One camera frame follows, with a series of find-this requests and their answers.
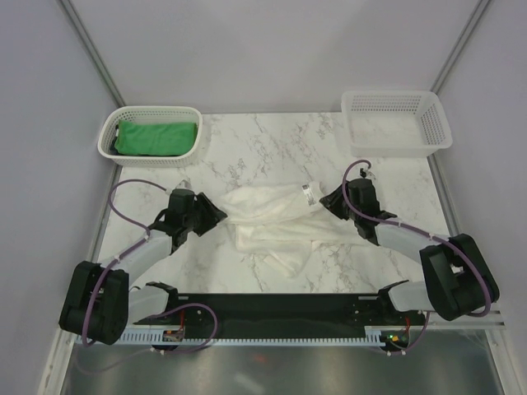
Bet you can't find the white towel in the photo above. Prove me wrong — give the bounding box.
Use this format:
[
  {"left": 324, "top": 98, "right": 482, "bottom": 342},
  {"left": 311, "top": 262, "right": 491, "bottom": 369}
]
[{"left": 217, "top": 181, "right": 366, "bottom": 277}]

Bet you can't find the green towel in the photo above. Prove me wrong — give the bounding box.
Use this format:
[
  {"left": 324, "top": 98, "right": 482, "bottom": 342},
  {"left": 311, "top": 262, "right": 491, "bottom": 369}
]
[{"left": 116, "top": 120, "right": 198, "bottom": 156}]

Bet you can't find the dark blue towel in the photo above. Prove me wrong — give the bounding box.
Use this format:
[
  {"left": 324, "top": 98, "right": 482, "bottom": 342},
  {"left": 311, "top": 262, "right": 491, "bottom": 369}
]
[{"left": 109, "top": 129, "right": 119, "bottom": 156}]

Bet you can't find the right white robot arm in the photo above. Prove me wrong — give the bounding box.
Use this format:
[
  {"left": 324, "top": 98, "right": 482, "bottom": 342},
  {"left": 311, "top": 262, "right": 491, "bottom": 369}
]
[{"left": 319, "top": 179, "right": 499, "bottom": 324}]

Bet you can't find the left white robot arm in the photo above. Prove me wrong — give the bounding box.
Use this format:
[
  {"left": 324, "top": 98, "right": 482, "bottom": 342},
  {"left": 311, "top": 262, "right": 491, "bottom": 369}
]
[{"left": 58, "top": 189, "right": 228, "bottom": 345}]

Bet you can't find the right white plastic basket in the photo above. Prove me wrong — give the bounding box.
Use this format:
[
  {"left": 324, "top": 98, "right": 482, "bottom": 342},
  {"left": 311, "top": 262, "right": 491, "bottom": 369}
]
[{"left": 341, "top": 90, "right": 453, "bottom": 158}]

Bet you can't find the white plastic basket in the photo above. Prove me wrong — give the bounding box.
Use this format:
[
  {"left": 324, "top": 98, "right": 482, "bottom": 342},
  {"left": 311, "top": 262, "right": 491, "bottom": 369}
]
[
  {"left": 341, "top": 90, "right": 453, "bottom": 158},
  {"left": 98, "top": 106, "right": 206, "bottom": 168}
]

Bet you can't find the left white plastic basket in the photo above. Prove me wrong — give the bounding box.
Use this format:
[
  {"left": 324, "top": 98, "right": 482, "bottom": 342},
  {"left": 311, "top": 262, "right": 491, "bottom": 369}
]
[{"left": 98, "top": 106, "right": 206, "bottom": 168}]

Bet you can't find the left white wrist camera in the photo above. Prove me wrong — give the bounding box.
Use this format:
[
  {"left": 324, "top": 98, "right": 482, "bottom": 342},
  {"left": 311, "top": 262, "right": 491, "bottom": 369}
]
[{"left": 175, "top": 179, "right": 193, "bottom": 190}]

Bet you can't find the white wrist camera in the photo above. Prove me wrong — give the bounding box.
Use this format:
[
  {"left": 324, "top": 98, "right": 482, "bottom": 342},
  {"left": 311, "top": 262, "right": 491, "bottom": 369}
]
[
  {"left": 175, "top": 179, "right": 193, "bottom": 190},
  {"left": 359, "top": 165, "right": 376, "bottom": 181}
]

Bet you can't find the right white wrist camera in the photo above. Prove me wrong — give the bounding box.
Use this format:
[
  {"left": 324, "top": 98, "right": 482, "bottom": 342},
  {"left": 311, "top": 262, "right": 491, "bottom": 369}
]
[{"left": 359, "top": 165, "right": 376, "bottom": 181}]

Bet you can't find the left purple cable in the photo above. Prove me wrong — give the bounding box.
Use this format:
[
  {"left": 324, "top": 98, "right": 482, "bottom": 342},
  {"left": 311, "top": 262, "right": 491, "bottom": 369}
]
[{"left": 81, "top": 179, "right": 178, "bottom": 349}]

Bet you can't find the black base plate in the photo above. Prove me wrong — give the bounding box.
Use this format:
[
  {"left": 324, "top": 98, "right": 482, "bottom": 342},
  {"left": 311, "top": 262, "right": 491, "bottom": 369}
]
[{"left": 131, "top": 292, "right": 425, "bottom": 341}]

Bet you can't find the white slotted cable duct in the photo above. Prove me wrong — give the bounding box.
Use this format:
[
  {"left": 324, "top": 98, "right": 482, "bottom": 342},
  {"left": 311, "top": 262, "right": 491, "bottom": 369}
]
[{"left": 75, "top": 327, "right": 382, "bottom": 346}]

